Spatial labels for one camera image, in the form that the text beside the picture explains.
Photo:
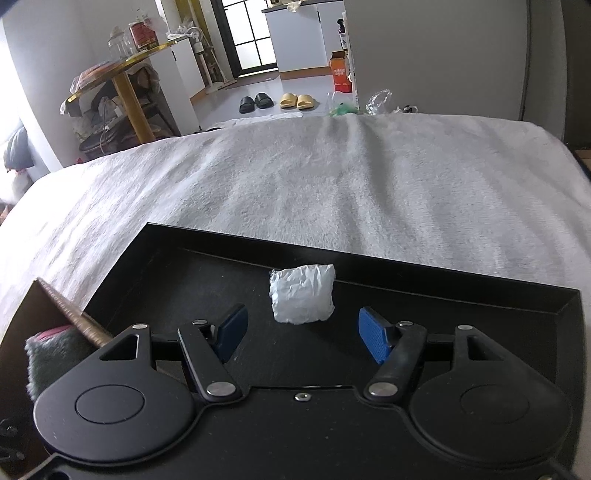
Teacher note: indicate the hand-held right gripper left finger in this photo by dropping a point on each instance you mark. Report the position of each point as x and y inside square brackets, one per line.
[233, 330]

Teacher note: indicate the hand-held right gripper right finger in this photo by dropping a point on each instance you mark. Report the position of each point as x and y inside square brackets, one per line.
[374, 334]

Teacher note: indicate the black tray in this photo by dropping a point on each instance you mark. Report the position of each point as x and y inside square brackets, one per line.
[184, 277]

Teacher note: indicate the white plastic packet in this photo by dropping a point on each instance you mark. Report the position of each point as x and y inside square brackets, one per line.
[302, 293]

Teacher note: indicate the grey and pink plush toy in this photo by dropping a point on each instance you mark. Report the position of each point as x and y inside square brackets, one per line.
[51, 364]

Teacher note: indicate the brown cardboard box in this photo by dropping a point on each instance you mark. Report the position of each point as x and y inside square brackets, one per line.
[18, 323]

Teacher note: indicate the white fluffy blanket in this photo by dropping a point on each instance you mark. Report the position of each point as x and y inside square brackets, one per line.
[323, 184]

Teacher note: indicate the black slipper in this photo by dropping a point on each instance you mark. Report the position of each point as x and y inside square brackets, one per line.
[246, 104]
[264, 100]

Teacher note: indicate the green plush item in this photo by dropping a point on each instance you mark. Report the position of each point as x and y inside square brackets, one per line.
[344, 109]

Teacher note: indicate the clear plastic bag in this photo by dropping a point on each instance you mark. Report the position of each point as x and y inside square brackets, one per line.
[378, 102]

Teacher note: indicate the yellow slipper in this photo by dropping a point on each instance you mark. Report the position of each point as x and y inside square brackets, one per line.
[288, 100]
[306, 102]

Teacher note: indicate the round glass table gold legs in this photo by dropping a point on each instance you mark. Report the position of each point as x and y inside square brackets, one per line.
[129, 104]

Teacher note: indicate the white floor appliance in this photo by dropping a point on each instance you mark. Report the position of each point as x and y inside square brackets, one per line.
[210, 69]

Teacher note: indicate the orange cardboard box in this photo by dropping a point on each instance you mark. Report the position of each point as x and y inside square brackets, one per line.
[340, 71]

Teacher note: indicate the dark cushion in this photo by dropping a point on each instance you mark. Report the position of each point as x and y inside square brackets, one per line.
[18, 146]

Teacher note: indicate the dark framed glass door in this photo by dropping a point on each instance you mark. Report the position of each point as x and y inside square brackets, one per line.
[249, 32]

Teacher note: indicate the white cabinet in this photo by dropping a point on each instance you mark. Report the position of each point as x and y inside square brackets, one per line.
[300, 37]

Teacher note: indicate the red container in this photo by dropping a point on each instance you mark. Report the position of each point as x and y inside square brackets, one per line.
[144, 36]

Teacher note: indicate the clear glass jar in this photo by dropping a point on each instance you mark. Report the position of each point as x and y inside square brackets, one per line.
[121, 41]

